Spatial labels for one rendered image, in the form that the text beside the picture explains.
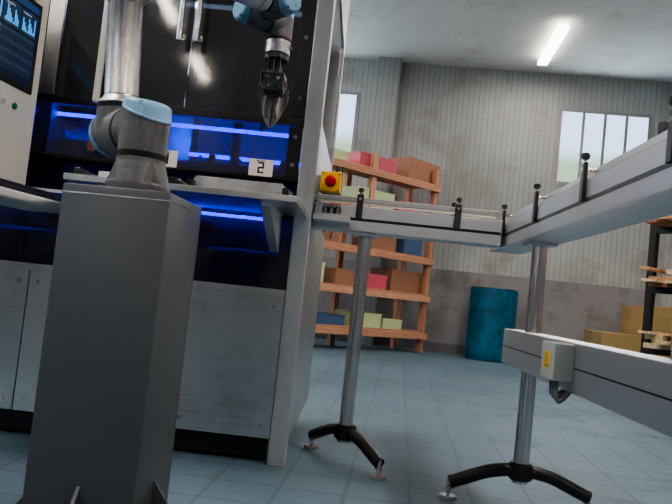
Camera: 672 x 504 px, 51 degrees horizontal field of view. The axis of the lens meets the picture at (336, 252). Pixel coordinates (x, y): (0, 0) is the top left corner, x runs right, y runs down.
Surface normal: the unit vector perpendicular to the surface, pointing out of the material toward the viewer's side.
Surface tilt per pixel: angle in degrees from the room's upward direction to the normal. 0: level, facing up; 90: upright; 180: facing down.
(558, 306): 90
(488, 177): 90
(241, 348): 90
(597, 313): 90
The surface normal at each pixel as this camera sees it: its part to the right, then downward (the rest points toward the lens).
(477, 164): -0.09, -0.07
